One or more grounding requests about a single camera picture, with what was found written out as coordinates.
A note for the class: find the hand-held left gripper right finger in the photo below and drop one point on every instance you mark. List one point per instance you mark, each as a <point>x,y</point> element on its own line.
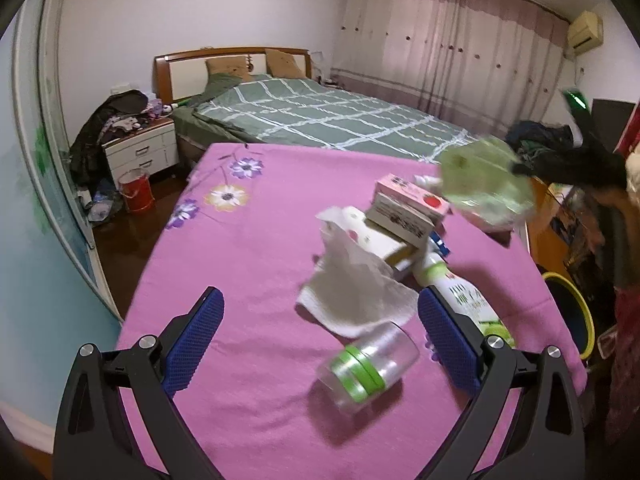
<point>447,345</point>

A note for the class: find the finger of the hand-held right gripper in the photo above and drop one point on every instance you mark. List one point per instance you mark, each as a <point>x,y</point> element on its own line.
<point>522,169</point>

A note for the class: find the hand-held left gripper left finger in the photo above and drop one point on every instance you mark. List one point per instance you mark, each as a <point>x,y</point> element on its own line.
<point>197,340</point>

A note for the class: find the green plastic bag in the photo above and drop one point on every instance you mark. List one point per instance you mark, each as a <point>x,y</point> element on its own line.
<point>480,180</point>

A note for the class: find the white bottle green label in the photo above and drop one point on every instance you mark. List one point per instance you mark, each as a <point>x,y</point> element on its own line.
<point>465,295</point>

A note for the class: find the clear jar green lid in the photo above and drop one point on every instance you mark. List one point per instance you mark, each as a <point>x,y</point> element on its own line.
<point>385,355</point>

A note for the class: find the white cardboard box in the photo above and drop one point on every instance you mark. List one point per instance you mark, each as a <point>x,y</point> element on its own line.
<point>390,247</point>

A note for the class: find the white paper tissue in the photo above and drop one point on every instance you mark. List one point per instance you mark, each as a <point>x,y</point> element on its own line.
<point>350,285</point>

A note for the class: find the yellow rimmed trash bin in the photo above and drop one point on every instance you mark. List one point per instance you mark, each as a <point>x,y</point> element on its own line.
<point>575,310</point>

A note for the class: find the white leaf print carton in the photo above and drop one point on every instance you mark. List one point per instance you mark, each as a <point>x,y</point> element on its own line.
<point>400,220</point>

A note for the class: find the person's right forearm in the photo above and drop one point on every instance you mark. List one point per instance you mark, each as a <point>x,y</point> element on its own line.
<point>615,235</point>

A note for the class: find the clothes pile on desk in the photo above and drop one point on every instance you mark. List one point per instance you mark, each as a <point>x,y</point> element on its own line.
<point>540,137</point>

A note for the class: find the black television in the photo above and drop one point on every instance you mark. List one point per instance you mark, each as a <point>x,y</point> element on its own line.
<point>612,122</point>

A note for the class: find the red hanging decoration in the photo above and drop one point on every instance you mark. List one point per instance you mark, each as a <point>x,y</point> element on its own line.
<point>630,130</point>

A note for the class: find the wooden desk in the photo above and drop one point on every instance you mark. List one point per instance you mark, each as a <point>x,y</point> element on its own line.
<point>542,230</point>

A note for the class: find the desk clutter pile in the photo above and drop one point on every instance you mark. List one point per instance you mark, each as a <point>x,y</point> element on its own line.
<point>575,230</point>

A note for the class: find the white plastic bottle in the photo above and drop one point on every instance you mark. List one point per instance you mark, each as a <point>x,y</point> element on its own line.
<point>425,180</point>

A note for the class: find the blue white packet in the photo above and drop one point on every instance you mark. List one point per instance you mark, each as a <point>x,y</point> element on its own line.
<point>439,245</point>

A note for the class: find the pink floral tablecloth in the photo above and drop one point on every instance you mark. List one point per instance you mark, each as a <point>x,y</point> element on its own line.
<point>260,260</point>

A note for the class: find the pink strawberry milk carton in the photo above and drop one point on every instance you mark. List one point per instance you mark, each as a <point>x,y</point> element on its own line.
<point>405,192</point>

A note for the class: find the air conditioner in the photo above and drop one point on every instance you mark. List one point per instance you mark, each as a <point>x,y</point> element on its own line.
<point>585,30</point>

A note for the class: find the pink curtain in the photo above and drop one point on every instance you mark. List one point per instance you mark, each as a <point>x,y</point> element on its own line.
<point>450,45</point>

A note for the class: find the red bucket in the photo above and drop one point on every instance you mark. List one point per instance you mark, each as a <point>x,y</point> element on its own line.
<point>136,192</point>

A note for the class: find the floor clutter bags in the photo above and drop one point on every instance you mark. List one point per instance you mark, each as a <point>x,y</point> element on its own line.
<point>100,205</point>

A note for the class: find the person's red patterned clothing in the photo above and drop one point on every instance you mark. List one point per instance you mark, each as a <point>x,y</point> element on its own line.
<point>627,360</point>

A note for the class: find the white nightstand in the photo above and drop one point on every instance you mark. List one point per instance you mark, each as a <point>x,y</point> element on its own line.
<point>145,150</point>

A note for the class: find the wardrobe door with mural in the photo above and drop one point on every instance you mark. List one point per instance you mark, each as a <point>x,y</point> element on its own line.
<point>45,200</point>

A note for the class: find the green plaid quilt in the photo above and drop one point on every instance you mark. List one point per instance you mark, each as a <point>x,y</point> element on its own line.
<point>320,110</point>

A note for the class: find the dark clothes pile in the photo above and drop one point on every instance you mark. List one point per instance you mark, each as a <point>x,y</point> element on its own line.
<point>95,140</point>

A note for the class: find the tan pillow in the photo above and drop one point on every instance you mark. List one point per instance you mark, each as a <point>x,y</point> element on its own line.
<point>227,66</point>
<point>284,62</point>

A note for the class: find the wooden bed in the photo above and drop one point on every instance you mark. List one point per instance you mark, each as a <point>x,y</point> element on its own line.
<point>185,72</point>

